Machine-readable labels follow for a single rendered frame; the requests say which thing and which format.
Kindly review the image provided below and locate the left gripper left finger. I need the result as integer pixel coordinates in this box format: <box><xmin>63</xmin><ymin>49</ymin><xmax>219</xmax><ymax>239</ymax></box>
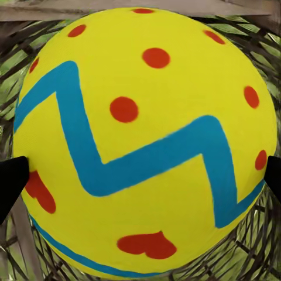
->
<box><xmin>0</xmin><ymin>156</ymin><xmax>29</xmax><ymax>226</ymax></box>

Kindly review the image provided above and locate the easter egg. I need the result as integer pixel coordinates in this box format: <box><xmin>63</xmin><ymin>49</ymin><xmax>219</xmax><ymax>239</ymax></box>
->
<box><xmin>13</xmin><ymin>7</ymin><xmax>277</xmax><ymax>281</ymax></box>

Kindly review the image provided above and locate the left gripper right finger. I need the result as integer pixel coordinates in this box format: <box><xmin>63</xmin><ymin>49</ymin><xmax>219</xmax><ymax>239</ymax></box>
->
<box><xmin>264</xmin><ymin>156</ymin><xmax>281</xmax><ymax>203</ymax></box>

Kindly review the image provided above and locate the wicker basket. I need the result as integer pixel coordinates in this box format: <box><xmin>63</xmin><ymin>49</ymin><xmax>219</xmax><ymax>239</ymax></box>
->
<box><xmin>0</xmin><ymin>0</ymin><xmax>281</xmax><ymax>281</ymax></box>

